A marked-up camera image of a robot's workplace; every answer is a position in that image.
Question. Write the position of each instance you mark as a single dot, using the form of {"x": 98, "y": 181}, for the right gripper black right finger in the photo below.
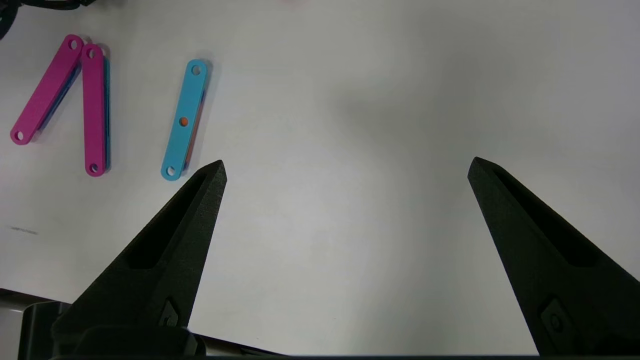
{"x": 560, "y": 280}

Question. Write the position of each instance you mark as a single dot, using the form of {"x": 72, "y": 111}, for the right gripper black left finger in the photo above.
{"x": 165, "y": 260}

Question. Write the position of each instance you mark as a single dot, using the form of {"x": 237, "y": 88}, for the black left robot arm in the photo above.
{"x": 45, "y": 2}

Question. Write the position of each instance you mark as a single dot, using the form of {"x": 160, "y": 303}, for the long blue bar orange dot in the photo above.
{"x": 183, "y": 97}

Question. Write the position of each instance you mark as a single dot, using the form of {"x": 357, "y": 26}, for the long pink plastic bar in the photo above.
{"x": 47, "y": 90}
{"x": 94, "y": 110}

